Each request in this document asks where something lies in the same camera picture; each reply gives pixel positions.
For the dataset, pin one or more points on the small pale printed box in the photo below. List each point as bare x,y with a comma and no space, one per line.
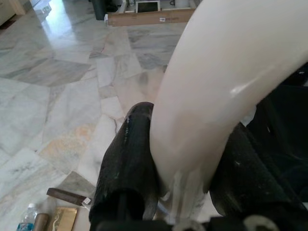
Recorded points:
86,201

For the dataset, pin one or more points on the brown cardboard tube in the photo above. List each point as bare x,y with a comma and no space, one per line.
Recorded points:
42,222

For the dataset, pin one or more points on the shiny gold flat box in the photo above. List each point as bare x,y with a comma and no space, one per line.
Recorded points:
63,219

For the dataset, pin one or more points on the tall black cylinder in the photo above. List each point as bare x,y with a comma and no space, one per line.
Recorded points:
101,9

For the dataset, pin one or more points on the clear blue-label water bottle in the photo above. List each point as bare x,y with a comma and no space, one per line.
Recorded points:
27,221

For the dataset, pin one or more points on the white framed dark panel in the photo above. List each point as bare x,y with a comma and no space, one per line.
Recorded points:
148,6

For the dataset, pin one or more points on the long brown cardboard box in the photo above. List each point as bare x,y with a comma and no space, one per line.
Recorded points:
144,18

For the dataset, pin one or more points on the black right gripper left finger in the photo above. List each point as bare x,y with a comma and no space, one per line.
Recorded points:
125,168

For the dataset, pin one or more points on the dark brown wooden piece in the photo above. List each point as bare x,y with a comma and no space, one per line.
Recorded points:
65,195

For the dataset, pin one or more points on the large black bag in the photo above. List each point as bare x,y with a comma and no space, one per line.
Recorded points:
288,134

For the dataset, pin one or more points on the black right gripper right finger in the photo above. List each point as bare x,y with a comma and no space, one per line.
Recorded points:
240,183

